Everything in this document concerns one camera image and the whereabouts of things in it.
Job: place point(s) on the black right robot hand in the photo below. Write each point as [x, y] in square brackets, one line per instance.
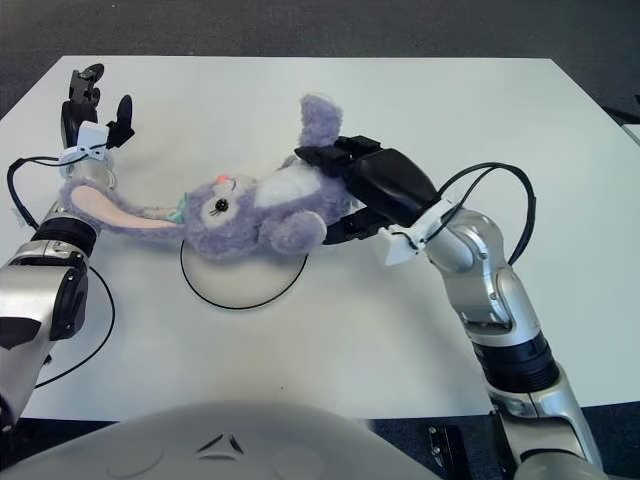
[390, 185]

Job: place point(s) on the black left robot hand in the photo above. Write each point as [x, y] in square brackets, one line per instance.
[72, 115]

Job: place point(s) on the purple plush bunny doll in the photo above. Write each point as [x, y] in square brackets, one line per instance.
[235, 225]

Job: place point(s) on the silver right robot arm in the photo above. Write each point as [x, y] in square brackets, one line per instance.
[500, 290]

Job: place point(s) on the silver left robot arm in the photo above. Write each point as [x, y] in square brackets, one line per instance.
[40, 285]

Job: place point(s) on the white plate black rim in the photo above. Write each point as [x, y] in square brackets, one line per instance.
[240, 285]

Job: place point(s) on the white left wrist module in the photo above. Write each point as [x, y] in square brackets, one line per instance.
[92, 135]

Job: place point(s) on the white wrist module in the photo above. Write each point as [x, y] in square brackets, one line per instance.
[92, 135]
[397, 249]

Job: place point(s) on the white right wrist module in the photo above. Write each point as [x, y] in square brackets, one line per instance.
[397, 249]

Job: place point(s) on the white tape tag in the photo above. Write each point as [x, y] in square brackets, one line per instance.
[19, 217]

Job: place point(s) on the white furniture edge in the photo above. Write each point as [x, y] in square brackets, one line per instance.
[632, 136]

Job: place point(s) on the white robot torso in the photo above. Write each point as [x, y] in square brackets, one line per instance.
[225, 440]

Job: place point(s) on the black bracket under table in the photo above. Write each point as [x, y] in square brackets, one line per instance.
[445, 450]

